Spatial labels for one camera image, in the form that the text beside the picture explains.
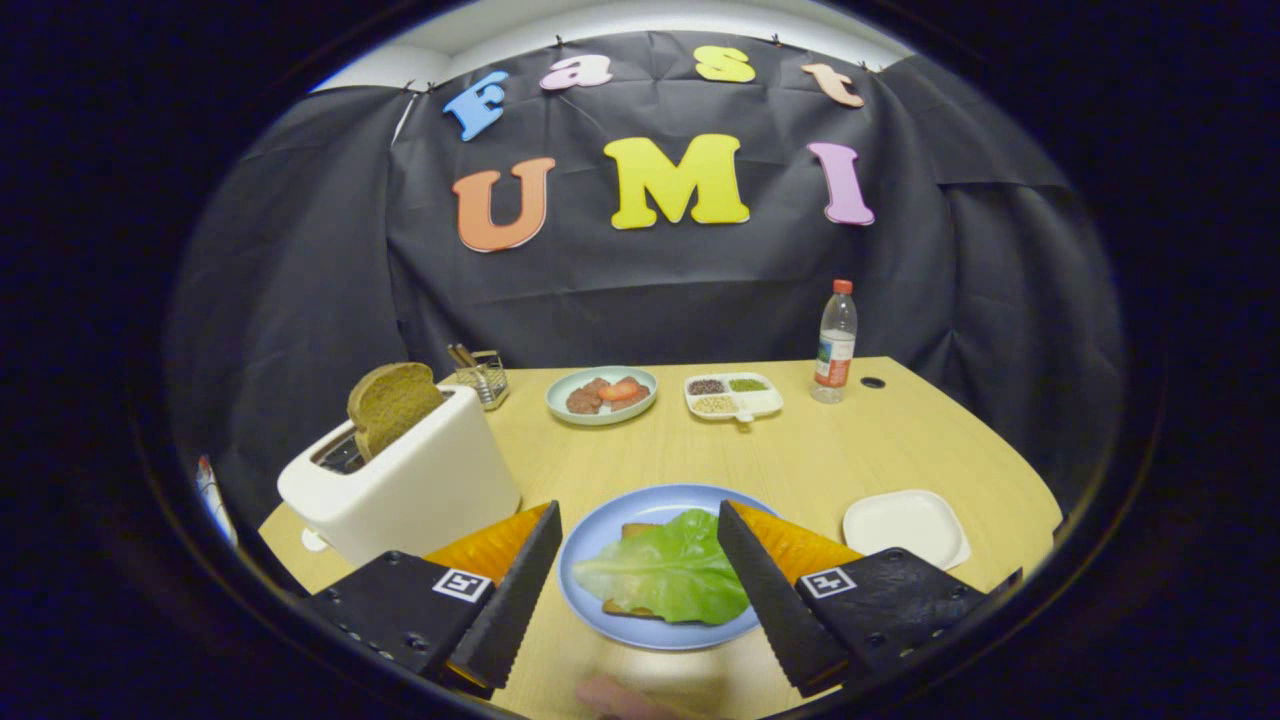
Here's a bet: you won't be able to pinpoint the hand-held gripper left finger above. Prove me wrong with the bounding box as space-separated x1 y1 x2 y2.
300 500 564 699

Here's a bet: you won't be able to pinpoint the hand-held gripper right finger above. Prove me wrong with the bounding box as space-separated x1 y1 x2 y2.
717 500 989 698

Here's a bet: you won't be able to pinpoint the green lettuce leaf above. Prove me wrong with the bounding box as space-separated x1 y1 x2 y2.
572 508 751 627

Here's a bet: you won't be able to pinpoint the brown toasted bread slice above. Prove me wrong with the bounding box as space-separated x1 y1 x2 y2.
347 362 446 463

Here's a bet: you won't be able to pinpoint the blue plate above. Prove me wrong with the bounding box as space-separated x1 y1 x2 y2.
557 484 776 652

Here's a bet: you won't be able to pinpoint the square bread slice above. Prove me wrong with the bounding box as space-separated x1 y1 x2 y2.
600 520 691 621

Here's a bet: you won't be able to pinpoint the white toaster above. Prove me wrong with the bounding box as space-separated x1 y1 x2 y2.
277 385 522 568

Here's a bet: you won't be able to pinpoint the white square plate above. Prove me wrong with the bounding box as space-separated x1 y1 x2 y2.
842 489 972 571

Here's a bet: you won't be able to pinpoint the white divided dish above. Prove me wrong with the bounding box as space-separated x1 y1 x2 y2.
684 372 784 424

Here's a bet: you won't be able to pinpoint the pale green plate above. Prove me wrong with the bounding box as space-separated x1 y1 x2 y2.
546 366 659 427

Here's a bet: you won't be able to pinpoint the meat and carrot pieces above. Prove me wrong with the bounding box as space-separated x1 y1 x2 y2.
566 376 651 416

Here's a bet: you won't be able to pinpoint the clear bottle red cap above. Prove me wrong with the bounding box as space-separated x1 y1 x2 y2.
811 279 859 405

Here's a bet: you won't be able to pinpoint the black backdrop cloth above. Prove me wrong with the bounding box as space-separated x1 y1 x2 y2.
165 30 1126 521

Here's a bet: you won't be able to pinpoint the wire utensil holder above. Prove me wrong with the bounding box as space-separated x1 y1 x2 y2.
447 343 510 412

